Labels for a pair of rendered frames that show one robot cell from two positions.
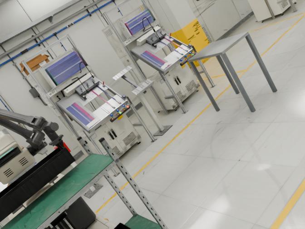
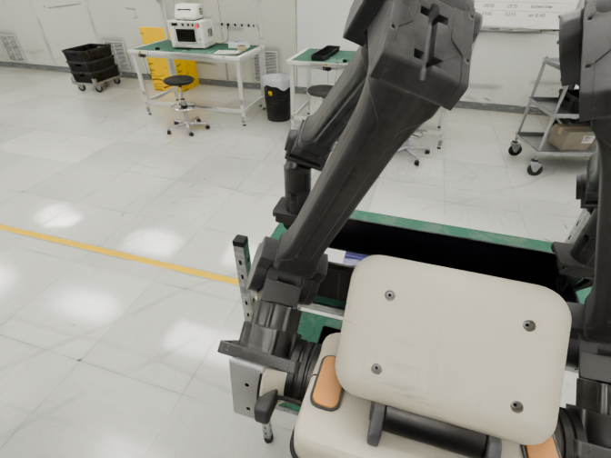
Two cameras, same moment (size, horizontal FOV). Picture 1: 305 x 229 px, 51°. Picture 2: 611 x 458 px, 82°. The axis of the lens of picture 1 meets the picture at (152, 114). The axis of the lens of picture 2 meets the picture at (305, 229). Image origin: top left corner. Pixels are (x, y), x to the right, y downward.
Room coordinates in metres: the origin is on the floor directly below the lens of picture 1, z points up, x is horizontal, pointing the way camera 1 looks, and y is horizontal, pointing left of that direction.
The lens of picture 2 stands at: (2.58, 1.11, 1.63)
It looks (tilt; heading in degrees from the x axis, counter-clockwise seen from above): 37 degrees down; 224
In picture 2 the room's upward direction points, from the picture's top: straight up
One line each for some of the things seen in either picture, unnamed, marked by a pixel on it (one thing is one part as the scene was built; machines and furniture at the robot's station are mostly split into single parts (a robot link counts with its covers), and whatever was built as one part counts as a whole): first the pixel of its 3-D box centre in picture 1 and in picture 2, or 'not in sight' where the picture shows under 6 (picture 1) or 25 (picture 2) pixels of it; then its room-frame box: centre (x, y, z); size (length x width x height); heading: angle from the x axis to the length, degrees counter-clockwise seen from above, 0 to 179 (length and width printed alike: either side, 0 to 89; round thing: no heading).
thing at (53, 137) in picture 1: (53, 136); (297, 200); (2.12, 0.64, 1.21); 0.10 x 0.07 x 0.07; 117
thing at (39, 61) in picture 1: (41, 58); not in sight; (4.87, 0.91, 1.82); 0.68 x 0.30 x 0.20; 117
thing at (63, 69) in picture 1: (65, 68); not in sight; (4.66, 0.68, 1.52); 0.51 x 0.13 x 0.27; 117
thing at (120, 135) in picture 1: (106, 138); not in sight; (4.74, 0.79, 0.31); 0.70 x 0.65 x 0.62; 117
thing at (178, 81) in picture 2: not in sight; (182, 104); (0.59, -2.87, 0.30); 0.51 x 0.50 x 0.60; 73
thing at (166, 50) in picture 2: not in sight; (203, 81); (0.04, -3.25, 0.40); 1.50 x 0.75 x 0.81; 117
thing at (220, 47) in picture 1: (230, 75); not in sight; (3.76, -1.08, 0.40); 0.70 x 0.45 x 0.80; 21
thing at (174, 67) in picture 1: (165, 68); not in sight; (5.25, -0.60, 0.65); 1.01 x 0.73 x 1.29; 27
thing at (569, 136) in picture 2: not in sight; (573, 136); (-1.54, 0.68, 0.30); 0.30 x 0.23 x 0.18; 136
